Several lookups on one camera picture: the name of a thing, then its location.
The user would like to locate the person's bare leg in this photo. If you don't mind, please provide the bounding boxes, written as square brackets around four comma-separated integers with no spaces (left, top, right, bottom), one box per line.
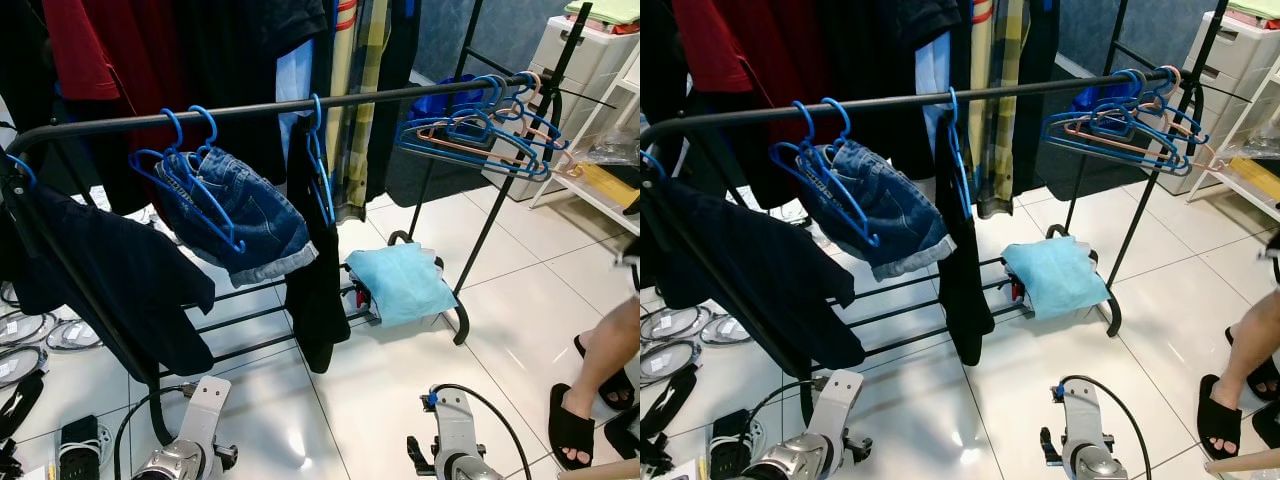
[1205,290,1280,421]
[560,295,641,421]

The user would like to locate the black trousers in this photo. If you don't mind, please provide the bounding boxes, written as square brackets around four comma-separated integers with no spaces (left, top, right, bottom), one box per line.
[935,110,996,366]
[285,115,353,374]

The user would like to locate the cream red-striped garment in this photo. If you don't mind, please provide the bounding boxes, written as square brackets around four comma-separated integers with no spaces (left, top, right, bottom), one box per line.
[325,0,359,201]
[970,0,997,196]

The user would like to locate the yellow box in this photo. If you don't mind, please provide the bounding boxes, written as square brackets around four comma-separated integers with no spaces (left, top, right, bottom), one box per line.
[575,160,641,211]
[1225,155,1280,201]

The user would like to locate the pink plastic hanger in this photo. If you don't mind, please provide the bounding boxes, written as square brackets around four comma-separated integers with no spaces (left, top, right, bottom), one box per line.
[1065,68,1226,173]
[418,72,583,179]

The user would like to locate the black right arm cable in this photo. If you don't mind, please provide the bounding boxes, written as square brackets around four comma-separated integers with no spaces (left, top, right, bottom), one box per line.
[430,383,533,480]
[1055,375,1153,480]

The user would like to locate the light blue towel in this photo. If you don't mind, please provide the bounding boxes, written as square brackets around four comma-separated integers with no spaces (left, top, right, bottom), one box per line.
[345,243,459,329]
[1002,236,1111,321]

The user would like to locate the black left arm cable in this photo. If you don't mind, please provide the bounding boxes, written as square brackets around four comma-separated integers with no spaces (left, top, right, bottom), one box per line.
[112,383,196,480]
[745,378,831,421]

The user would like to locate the navy blue t-shirt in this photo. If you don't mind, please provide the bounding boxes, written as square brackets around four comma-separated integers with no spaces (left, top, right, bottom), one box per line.
[640,178,866,373]
[0,180,216,379]

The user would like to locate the black strap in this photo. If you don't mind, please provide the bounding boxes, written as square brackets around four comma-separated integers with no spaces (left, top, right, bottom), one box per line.
[0,372,46,441]
[640,365,699,441]

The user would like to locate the white plastic drawer cabinet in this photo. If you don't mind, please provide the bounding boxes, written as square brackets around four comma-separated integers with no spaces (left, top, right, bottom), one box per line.
[482,15,641,201]
[1150,10,1280,196]

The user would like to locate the wooden stick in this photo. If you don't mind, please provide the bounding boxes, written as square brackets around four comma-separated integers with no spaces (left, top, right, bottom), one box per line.
[1205,448,1280,476]
[560,458,641,480]

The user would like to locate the black hanging garment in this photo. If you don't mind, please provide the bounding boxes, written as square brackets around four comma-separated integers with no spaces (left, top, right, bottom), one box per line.
[180,0,331,186]
[820,0,966,141]

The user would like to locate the blue bag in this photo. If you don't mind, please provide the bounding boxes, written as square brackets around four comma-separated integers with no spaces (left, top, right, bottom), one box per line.
[408,75,491,121]
[1072,82,1141,111]

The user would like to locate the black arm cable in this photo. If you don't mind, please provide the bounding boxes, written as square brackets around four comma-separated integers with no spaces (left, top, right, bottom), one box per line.
[112,383,196,480]
[745,378,831,421]
[1055,375,1153,480]
[430,383,533,480]

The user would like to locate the blue denim shorts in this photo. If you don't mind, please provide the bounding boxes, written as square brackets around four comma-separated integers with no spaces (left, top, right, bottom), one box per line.
[800,140,956,281]
[155,148,319,289]

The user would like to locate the white shelf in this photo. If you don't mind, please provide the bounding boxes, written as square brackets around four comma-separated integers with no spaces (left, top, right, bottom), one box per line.
[530,50,641,236]
[1185,90,1280,223]

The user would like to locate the black metal clothes rack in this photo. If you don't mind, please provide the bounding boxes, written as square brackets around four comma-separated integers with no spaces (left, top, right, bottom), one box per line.
[0,2,593,446]
[640,0,1231,421]

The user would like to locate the light blue shirt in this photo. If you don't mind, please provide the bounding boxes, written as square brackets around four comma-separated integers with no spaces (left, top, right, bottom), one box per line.
[275,40,316,126]
[915,35,953,121]

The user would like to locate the clear plastic packet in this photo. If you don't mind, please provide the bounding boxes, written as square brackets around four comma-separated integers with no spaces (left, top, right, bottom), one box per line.
[700,315,753,346]
[640,305,706,341]
[45,318,101,351]
[640,340,696,381]
[0,312,56,346]
[0,345,49,386]

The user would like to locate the black slipper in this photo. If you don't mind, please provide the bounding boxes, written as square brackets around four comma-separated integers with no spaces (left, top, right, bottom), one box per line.
[1225,328,1280,403]
[548,382,598,471]
[573,335,638,411]
[1197,375,1244,461]

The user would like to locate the yellow plaid garment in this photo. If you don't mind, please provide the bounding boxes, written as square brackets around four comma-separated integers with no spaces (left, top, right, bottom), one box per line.
[985,0,1031,219]
[345,0,393,223]

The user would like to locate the red hanging garment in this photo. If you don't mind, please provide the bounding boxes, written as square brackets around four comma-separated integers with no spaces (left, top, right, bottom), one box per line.
[672,0,831,131]
[40,0,191,161]

